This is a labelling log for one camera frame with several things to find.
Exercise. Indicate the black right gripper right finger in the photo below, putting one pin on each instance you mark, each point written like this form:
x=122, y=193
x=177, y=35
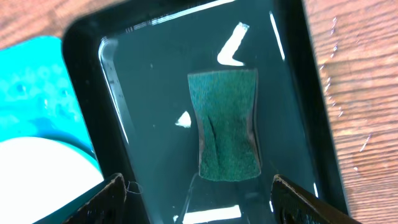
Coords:
x=294, y=205

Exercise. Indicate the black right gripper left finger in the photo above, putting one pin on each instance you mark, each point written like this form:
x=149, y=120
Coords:
x=105, y=206

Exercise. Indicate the white plate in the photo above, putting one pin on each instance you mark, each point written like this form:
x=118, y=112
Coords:
x=39, y=176

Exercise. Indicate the green scrubbing sponge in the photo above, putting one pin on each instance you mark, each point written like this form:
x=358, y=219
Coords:
x=224, y=103

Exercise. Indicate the teal plastic tray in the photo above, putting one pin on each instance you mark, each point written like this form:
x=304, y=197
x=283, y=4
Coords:
x=37, y=97

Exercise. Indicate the black rectangular tray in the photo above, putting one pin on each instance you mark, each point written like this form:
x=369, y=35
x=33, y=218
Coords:
x=129, y=65

